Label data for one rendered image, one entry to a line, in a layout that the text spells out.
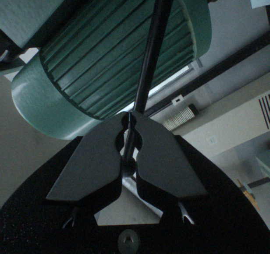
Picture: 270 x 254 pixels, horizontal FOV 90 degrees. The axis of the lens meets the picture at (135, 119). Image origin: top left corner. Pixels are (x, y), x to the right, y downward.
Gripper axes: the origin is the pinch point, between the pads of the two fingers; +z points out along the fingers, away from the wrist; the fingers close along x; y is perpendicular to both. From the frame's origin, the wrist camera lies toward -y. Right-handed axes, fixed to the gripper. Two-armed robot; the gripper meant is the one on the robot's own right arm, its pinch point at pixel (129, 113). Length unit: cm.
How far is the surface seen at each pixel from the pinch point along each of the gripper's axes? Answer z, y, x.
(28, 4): 10.5, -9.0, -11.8
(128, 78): 9.5, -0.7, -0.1
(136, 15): 9.5, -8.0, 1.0
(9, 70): 16.6, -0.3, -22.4
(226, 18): 149, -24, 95
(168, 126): 127, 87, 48
